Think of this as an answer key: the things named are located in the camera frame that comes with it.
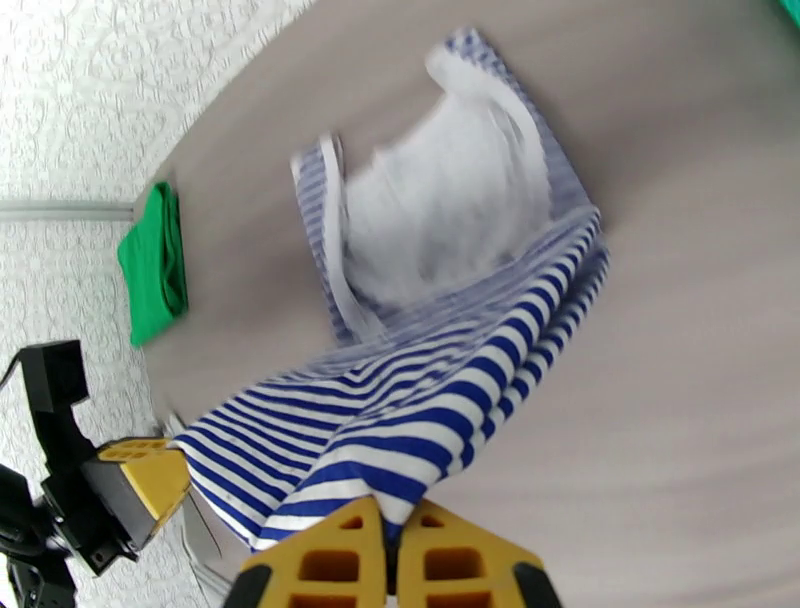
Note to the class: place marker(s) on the aluminium corner post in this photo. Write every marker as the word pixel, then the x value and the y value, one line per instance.
pixel 62 211

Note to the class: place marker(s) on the green plastic mesh basket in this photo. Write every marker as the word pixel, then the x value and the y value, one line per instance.
pixel 792 6

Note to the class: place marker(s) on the green shirt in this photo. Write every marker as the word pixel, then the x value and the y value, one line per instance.
pixel 147 269

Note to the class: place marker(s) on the blue white striped tank top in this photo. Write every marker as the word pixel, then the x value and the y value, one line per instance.
pixel 437 406

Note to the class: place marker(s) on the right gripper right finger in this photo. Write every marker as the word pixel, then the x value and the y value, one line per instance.
pixel 412 562

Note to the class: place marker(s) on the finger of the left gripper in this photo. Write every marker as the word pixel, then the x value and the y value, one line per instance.
pixel 147 484

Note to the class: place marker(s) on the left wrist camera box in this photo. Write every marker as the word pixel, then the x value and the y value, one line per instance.
pixel 53 375

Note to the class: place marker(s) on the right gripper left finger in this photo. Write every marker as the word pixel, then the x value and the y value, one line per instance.
pixel 375 562

